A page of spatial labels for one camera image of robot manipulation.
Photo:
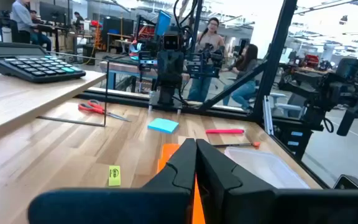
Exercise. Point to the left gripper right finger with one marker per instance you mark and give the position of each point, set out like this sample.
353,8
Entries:
259,205

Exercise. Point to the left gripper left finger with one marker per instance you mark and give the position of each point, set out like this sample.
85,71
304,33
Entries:
120,205

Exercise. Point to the clear pencil box orange lid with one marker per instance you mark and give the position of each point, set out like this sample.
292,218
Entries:
259,168

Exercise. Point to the blue sticky note pad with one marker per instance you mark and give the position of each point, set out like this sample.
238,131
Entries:
163,125

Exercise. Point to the dark pencil orange eraser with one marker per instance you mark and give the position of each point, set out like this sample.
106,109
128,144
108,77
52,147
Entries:
256,144

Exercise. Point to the pink highlighter pen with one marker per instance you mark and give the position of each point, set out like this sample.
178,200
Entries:
225,131

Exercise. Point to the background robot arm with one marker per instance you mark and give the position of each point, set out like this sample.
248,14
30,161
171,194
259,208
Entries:
331,90
146,60
205,62

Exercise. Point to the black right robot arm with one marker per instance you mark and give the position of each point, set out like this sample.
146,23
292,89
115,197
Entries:
166,98

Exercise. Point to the small yellow-green eraser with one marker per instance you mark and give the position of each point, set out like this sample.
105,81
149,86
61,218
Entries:
114,175

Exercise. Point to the blue lit screen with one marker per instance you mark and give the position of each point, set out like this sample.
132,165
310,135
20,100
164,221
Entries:
163,22

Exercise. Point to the person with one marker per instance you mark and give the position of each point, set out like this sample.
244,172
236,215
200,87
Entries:
34,16
211,39
78,20
22,15
250,57

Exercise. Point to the black storage cabinet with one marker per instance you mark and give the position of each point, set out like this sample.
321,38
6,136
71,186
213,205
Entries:
117,28

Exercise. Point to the black computer monitor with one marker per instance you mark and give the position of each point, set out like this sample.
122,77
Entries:
53,12

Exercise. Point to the wooden shelf riser black legs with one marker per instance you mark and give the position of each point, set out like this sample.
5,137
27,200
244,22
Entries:
26,99

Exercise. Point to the black desk calculator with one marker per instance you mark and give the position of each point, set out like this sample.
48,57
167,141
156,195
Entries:
26,65

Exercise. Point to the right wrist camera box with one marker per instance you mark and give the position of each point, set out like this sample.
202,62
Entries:
171,42

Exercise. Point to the silver aluminium bracket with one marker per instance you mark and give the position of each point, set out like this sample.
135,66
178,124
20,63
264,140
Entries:
268,115

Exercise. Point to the black aluminium rig frame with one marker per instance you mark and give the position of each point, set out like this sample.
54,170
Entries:
275,46

